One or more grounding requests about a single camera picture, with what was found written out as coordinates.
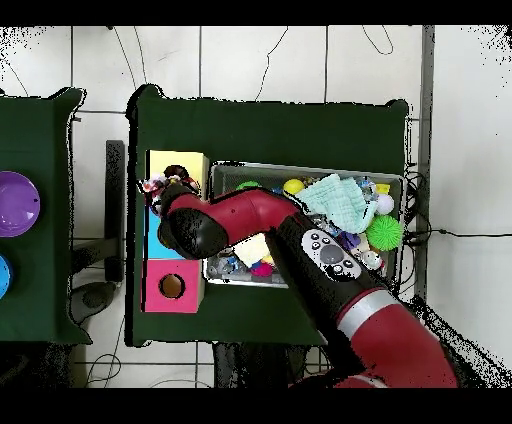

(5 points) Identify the white cloth with coloured shapes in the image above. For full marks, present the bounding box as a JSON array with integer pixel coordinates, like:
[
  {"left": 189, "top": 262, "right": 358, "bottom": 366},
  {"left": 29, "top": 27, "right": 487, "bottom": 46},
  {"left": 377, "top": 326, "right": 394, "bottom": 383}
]
[{"left": 139, "top": 172, "right": 201, "bottom": 203}]

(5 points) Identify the shallow mesh bin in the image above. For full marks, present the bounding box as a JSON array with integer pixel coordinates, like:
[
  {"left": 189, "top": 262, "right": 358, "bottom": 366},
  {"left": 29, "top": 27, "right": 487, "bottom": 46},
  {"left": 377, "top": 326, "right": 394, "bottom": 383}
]
[{"left": 202, "top": 159, "right": 406, "bottom": 290}]

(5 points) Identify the wooden box with three holes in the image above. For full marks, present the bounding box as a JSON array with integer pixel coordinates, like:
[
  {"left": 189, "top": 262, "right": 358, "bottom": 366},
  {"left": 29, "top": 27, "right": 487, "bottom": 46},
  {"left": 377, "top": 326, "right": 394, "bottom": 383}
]
[{"left": 141, "top": 149, "right": 211, "bottom": 315}]

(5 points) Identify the cream knitted cloth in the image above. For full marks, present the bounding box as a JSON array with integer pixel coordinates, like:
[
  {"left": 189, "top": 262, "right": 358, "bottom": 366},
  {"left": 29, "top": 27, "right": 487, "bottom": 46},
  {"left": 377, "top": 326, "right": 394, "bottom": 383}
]
[{"left": 232, "top": 233, "right": 274, "bottom": 268}]

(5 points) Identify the smooth yellow ball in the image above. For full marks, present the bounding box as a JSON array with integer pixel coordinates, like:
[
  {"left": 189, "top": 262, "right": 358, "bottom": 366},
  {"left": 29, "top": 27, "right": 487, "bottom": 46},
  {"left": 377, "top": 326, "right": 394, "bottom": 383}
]
[{"left": 282, "top": 178, "right": 306, "bottom": 198}]

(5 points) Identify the dark green table cloth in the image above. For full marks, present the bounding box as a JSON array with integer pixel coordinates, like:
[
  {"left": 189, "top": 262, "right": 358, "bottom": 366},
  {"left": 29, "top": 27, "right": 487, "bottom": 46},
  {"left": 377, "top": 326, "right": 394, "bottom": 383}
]
[
  {"left": 125, "top": 83, "right": 411, "bottom": 347},
  {"left": 0, "top": 87, "right": 93, "bottom": 345}
]

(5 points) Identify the mint green cloth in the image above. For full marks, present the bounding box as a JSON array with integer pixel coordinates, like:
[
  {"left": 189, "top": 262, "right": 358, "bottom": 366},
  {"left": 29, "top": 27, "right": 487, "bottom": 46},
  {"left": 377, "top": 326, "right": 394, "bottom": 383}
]
[{"left": 295, "top": 173, "right": 379, "bottom": 235}]

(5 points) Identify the crushed silver drink can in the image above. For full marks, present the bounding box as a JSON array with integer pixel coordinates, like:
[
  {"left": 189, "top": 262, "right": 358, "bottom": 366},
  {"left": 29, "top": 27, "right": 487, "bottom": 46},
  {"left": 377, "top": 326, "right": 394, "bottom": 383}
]
[{"left": 359, "top": 249, "right": 386, "bottom": 273}]

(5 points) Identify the purple plastic plate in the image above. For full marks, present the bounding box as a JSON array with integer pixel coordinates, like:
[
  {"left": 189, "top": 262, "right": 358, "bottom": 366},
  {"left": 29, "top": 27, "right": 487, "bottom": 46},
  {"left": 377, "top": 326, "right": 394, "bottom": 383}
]
[{"left": 0, "top": 170, "right": 42, "bottom": 238}]

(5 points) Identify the blue plastic plate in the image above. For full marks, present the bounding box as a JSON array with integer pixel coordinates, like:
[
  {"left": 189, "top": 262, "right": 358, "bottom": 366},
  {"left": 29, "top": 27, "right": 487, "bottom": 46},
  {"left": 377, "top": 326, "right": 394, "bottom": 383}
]
[{"left": 0, "top": 253, "right": 14, "bottom": 299}]

